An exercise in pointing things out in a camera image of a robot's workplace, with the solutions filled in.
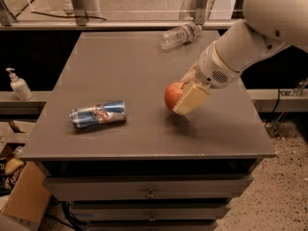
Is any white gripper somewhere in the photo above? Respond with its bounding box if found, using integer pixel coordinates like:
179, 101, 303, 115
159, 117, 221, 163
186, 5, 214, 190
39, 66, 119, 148
172, 41, 240, 116

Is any red apple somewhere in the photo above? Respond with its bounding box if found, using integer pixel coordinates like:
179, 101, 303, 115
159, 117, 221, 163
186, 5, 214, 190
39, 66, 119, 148
165, 82, 186, 111

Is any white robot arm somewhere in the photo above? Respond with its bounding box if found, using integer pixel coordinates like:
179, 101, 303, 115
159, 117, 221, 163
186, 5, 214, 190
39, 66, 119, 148
167, 0, 308, 116

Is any blue silver redbull can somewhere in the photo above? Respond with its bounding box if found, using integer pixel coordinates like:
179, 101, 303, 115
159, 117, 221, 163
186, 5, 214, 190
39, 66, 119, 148
69, 100, 126, 129

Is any clear plastic water bottle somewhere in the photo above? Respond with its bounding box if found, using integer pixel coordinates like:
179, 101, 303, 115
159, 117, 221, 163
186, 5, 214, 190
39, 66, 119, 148
160, 23, 202, 50

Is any grey drawer cabinet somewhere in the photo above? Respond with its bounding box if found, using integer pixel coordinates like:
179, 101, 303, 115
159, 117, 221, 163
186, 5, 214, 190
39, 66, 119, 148
21, 32, 275, 231

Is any white pump dispenser bottle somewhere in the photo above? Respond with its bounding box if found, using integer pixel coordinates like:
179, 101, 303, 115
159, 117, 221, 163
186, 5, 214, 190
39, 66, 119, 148
6, 67, 33, 101

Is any chip bag in box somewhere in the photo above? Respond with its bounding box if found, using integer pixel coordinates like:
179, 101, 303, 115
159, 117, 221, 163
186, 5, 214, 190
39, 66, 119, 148
0, 158, 25, 196

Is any cardboard box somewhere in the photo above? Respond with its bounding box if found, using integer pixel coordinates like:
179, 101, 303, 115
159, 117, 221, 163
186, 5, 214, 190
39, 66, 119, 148
0, 120, 51, 231

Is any black cable behind glass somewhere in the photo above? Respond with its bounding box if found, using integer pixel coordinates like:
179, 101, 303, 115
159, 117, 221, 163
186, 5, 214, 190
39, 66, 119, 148
13, 0, 108, 21

